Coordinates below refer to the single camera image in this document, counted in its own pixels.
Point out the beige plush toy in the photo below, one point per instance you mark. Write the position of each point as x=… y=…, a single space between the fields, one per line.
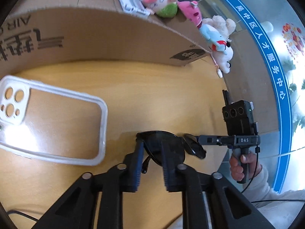
x=220 y=25

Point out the white clear phone case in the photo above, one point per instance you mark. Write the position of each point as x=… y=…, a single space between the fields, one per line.
x=59 y=128

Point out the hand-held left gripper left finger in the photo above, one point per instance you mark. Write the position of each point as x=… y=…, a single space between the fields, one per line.
x=139 y=162

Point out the brown cardboard box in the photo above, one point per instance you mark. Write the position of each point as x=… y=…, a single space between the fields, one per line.
x=107 y=35

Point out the person's right forearm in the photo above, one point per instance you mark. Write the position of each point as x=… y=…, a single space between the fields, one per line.
x=274 y=202

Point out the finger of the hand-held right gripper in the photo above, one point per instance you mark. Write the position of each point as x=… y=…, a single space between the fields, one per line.
x=214 y=140

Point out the black sunglasses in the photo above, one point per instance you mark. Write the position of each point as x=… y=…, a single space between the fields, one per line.
x=159 y=145

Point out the blue window banner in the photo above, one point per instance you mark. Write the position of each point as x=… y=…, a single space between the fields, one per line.
x=274 y=71

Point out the red window decoration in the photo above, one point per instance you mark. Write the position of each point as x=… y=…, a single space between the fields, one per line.
x=294 y=40

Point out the pink plush toy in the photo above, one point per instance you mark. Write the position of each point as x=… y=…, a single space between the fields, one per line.
x=190 y=12

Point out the white plastic case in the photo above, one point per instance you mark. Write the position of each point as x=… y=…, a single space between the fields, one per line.
x=131 y=2

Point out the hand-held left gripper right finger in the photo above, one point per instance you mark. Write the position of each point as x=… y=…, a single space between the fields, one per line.
x=166 y=167

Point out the blue plush toy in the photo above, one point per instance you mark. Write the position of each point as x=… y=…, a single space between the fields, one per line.
x=211 y=37

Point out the person's right hand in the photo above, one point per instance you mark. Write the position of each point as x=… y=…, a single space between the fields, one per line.
x=236 y=169

